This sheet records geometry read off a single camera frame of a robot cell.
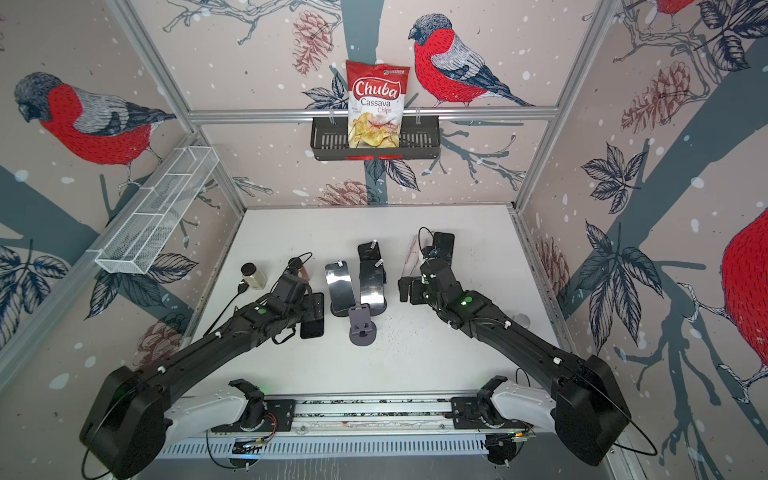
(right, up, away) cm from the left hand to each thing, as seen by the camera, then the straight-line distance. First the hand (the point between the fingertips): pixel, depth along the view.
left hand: (310, 304), depth 85 cm
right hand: (+29, +6, -3) cm, 29 cm away
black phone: (+8, +5, +3) cm, 10 cm away
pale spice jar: (-20, +7, +7) cm, 22 cm away
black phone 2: (+41, +17, +11) cm, 45 cm away
